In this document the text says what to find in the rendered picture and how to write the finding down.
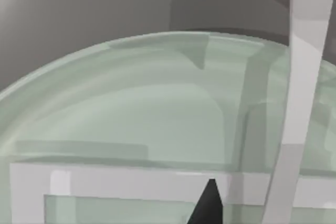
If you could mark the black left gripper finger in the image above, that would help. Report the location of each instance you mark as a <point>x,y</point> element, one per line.
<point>210,205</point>

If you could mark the white rack frame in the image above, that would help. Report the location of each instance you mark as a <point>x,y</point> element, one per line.
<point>131,182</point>

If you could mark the pale green round plate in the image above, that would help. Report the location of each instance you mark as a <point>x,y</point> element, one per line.
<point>136,108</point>

